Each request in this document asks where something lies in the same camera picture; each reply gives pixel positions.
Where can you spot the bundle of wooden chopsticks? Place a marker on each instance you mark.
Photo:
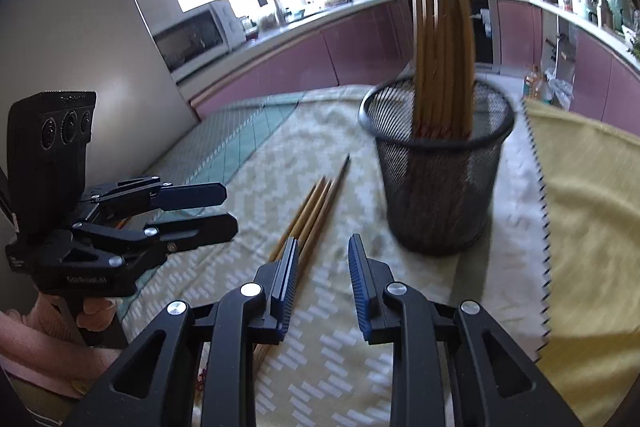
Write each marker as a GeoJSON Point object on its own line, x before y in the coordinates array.
{"type": "Point", "coordinates": [442, 57]}

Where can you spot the patterned tablecloth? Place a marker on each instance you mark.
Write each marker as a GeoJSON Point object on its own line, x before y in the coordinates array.
{"type": "Point", "coordinates": [350, 187]}

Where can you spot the black mesh utensil holder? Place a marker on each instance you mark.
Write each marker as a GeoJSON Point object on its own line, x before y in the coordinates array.
{"type": "Point", "coordinates": [440, 207]}

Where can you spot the person's left hand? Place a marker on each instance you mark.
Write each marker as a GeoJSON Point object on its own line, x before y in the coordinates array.
{"type": "Point", "coordinates": [97, 314]}

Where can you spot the yellow cooking oil bottle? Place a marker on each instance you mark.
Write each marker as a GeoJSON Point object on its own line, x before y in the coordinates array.
{"type": "Point", "coordinates": [531, 84]}

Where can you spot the black built-in oven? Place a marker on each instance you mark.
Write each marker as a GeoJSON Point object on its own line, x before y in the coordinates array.
{"type": "Point", "coordinates": [482, 42]}

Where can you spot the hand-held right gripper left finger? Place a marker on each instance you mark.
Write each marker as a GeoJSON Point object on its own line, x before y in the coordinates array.
{"type": "Point", "coordinates": [289, 292]}

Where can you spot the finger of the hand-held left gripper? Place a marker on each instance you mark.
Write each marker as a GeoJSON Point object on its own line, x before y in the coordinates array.
{"type": "Point", "coordinates": [205, 229]}
{"type": "Point", "coordinates": [195, 196]}

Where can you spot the white microwave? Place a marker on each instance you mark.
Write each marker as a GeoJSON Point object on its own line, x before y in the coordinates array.
{"type": "Point", "coordinates": [200, 32]}

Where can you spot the pink kitchen counter unit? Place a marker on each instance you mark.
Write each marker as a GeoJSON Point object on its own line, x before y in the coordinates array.
{"type": "Point", "coordinates": [300, 52]}
{"type": "Point", "coordinates": [575, 57]}

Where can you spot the red-ended wooden chopstick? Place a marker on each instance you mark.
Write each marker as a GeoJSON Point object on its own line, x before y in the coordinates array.
{"type": "Point", "coordinates": [320, 202]}
{"type": "Point", "coordinates": [334, 186]}
{"type": "Point", "coordinates": [294, 224]}
{"type": "Point", "coordinates": [311, 202]}

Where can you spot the grey refrigerator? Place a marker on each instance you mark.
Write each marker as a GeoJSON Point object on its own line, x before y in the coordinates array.
{"type": "Point", "coordinates": [90, 32]}

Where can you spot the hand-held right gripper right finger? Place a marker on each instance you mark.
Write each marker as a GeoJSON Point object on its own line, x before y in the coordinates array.
{"type": "Point", "coordinates": [361, 292]}

